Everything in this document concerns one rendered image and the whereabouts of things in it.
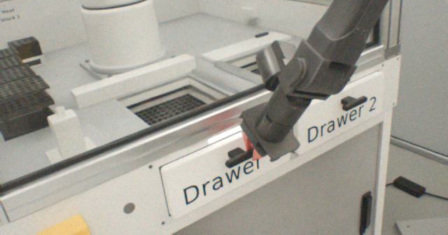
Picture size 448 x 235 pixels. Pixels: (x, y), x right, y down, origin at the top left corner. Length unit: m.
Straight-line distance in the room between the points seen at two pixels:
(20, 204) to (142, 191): 0.20
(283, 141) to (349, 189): 0.52
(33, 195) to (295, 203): 0.62
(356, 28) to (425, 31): 1.71
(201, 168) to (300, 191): 0.35
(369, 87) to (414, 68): 1.32
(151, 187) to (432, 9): 1.77
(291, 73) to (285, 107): 0.06
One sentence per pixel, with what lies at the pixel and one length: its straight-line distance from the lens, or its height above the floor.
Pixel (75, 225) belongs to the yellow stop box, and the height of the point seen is 0.91.
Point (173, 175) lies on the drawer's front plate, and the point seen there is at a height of 0.91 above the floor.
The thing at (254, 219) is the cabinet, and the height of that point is 0.68.
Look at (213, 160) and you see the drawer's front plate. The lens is 0.77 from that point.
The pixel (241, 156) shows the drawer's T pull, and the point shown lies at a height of 0.91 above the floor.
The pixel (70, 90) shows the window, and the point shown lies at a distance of 0.65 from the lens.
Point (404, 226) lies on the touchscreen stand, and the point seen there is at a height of 0.03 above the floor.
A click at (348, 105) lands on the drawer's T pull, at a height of 0.91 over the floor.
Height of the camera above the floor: 1.32
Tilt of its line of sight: 26 degrees down
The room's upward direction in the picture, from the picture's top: 7 degrees counter-clockwise
